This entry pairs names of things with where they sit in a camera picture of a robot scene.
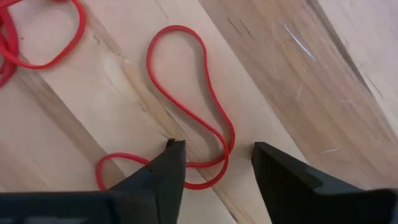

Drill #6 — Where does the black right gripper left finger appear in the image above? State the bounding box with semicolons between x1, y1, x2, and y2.
0;138;188;224

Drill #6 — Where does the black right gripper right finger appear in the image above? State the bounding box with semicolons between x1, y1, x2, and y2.
251;141;398;224

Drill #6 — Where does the red rubber band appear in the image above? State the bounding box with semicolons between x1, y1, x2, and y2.
0;0;87;70
0;0;19;88
95;24;236;191

